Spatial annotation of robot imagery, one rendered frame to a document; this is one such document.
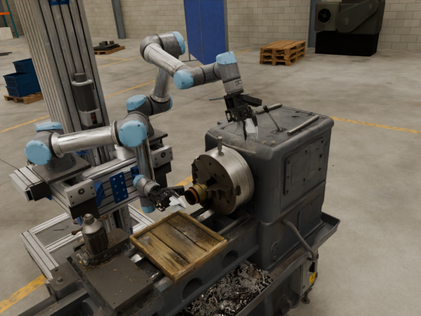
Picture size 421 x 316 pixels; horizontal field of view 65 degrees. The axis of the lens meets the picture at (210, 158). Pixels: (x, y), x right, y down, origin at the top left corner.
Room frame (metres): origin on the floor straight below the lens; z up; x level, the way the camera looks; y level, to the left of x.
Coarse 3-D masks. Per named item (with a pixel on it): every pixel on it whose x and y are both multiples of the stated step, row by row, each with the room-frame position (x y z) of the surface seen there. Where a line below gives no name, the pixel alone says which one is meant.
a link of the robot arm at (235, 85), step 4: (236, 80) 1.29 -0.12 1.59; (240, 80) 1.30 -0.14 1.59; (224, 84) 1.30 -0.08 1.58; (228, 84) 1.29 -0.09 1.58; (232, 84) 1.28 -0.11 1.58; (236, 84) 1.28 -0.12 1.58; (240, 84) 1.29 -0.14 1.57; (224, 88) 1.31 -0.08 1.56; (228, 88) 1.29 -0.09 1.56; (232, 88) 1.28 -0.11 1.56; (236, 88) 1.28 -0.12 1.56; (240, 88) 1.28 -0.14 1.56; (228, 92) 1.29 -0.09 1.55
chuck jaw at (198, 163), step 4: (200, 160) 1.40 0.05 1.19; (192, 164) 1.39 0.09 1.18; (196, 164) 1.38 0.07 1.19; (200, 164) 1.39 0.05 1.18; (196, 168) 1.37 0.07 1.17; (200, 168) 1.37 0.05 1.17; (204, 168) 1.38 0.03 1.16; (196, 172) 1.35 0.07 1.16; (200, 172) 1.36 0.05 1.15; (204, 172) 1.37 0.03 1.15; (196, 176) 1.35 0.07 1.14; (200, 176) 1.34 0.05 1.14; (204, 176) 1.35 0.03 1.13; (208, 176) 1.36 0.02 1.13; (196, 180) 1.32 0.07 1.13; (200, 180) 1.33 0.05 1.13; (204, 180) 1.34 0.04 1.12
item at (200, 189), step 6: (192, 186) 1.29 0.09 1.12; (198, 186) 1.29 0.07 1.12; (204, 186) 1.30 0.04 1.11; (186, 192) 1.27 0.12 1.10; (192, 192) 1.25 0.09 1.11; (198, 192) 1.26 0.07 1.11; (204, 192) 1.27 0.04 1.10; (186, 198) 1.28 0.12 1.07; (192, 198) 1.24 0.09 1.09; (198, 198) 1.25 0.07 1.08; (204, 198) 1.27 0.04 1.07; (192, 204) 1.25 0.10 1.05
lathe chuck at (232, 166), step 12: (204, 156) 1.39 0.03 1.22; (216, 156) 1.35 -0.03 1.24; (228, 156) 1.35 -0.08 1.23; (192, 168) 1.46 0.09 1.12; (216, 168) 1.33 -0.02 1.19; (228, 168) 1.29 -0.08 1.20; (240, 168) 1.31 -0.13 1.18; (216, 180) 1.33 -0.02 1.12; (228, 180) 1.27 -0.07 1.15; (240, 180) 1.27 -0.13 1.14; (240, 192) 1.26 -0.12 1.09; (216, 204) 1.34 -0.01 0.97; (228, 204) 1.28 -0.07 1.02; (240, 204) 1.27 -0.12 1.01
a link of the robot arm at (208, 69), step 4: (212, 64) 1.39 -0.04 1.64; (204, 68) 1.36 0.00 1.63; (208, 68) 1.37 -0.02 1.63; (212, 68) 1.36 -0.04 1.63; (208, 72) 1.35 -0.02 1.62; (212, 72) 1.36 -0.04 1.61; (208, 76) 1.35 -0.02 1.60; (212, 76) 1.36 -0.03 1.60; (216, 76) 1.35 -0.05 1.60; (208, 80) 1.35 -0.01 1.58; (212, 80) 1.37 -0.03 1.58; (216, 80) 1.38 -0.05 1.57
